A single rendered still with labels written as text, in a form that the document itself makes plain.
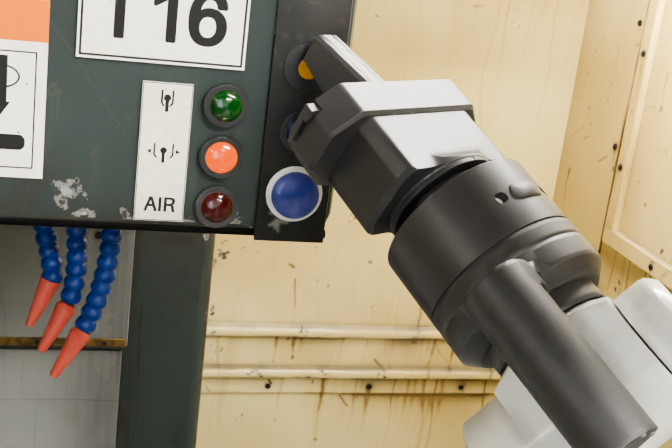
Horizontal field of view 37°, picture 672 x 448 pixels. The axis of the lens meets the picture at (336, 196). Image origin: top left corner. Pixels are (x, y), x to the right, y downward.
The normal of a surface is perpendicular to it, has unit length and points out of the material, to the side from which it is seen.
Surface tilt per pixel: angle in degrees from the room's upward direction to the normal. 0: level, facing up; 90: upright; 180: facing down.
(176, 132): 90
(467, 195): 48
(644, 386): 79
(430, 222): 72
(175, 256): 90
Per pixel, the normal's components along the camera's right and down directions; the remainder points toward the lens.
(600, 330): -0.43, -0.23
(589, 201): -0.97, -0.05
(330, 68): -0.72, 0.10
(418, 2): 0.22, 0.29
